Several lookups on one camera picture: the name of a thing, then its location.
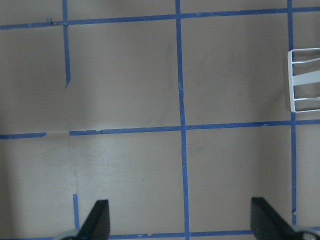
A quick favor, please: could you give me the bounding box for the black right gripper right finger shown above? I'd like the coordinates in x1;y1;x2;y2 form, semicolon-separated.
250;197;301;240

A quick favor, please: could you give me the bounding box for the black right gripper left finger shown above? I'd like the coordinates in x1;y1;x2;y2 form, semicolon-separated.
76;199;110;240

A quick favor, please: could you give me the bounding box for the white wire cup rack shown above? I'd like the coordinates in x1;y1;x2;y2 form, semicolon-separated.
287;47;320;113

